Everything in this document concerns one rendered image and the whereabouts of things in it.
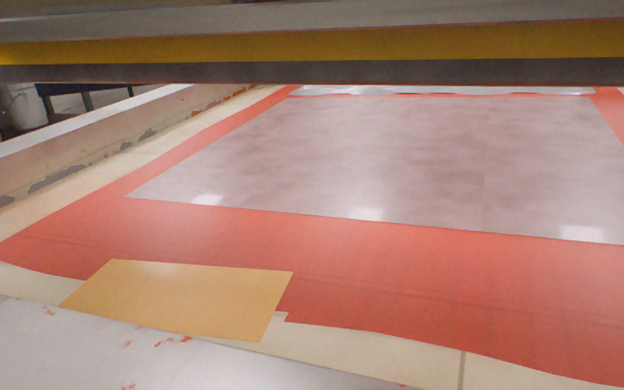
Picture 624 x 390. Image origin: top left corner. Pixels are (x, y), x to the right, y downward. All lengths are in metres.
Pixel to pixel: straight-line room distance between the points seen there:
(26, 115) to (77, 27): 4.07
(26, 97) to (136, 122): 3.80
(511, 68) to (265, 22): 0.09
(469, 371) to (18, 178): 0.34
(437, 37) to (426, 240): 0.11
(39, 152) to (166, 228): 0.16
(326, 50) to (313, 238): 0.11
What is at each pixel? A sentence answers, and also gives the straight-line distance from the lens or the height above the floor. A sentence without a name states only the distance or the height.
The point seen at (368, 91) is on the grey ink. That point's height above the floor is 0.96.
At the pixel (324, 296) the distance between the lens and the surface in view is 0.21.
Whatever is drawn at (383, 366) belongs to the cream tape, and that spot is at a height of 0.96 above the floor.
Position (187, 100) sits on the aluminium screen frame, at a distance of 0.55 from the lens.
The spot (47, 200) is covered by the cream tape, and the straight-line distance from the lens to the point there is 0.38.
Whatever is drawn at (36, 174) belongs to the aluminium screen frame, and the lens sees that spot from 0.41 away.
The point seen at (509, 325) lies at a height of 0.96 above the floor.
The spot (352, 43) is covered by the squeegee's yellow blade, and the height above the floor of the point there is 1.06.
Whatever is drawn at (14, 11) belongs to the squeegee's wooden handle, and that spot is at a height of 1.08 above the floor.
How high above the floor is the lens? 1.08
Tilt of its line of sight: 24 degrees down
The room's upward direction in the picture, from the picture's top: 5 degrees counter-clockwise
